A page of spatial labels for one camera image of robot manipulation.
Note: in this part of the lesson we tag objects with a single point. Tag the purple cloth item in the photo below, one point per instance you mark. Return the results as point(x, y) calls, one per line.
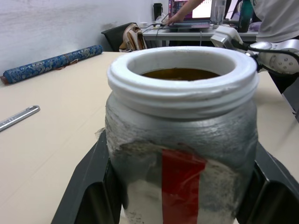
point(255, 26)

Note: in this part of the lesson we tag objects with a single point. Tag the open laptop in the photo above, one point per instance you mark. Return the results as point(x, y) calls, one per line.
point(194, 16)

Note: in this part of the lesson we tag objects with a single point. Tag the black tumbler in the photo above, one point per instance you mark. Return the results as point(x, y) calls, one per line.
point(157, 11)

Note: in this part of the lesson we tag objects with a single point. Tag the person's bare hand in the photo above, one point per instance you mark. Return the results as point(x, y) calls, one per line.
point(175, 19)

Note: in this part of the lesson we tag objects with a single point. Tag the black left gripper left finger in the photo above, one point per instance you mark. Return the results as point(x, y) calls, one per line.
point(88, 184)

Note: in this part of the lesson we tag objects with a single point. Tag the silver metal wrench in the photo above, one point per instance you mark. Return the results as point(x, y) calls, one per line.
point(16, 117)

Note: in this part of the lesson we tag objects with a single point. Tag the white jar with red tape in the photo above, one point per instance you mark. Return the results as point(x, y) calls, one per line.
point(177, 121)

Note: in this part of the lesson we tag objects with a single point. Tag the clear glass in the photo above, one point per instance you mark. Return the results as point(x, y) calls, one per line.
point(218, 12)

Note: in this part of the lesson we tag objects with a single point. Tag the dark green bottle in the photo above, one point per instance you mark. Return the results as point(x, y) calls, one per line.
point(245, 16)

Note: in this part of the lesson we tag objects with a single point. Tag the white cup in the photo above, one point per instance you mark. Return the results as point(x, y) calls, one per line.
point(143, 24)

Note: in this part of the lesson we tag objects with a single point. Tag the tan bag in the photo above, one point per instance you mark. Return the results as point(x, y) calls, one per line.
point(134, 38)

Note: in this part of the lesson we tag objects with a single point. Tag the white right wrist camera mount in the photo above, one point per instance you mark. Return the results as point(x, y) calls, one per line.
point(225, 36)

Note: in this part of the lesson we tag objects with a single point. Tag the person in white shirt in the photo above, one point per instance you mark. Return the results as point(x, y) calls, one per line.
point(278, 18)

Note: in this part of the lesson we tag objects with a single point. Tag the blue patterned rolled scroll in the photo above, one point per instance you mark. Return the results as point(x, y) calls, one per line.
point(53, 61)

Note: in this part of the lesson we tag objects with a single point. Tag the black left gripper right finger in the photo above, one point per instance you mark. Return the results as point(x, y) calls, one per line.
point(273, 186)

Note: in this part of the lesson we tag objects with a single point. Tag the white desk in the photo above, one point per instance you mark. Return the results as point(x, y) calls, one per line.
point(187, 34)

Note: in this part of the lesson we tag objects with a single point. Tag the black office chair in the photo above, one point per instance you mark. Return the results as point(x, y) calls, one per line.
point(114, 35)

